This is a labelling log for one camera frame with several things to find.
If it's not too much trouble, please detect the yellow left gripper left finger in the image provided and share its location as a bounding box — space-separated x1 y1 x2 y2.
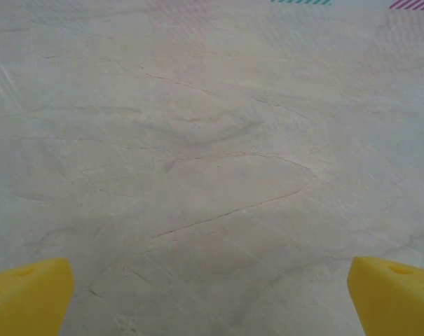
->
0 258 76 336

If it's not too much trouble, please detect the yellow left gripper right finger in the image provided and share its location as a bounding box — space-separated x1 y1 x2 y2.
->
347 255 424 336

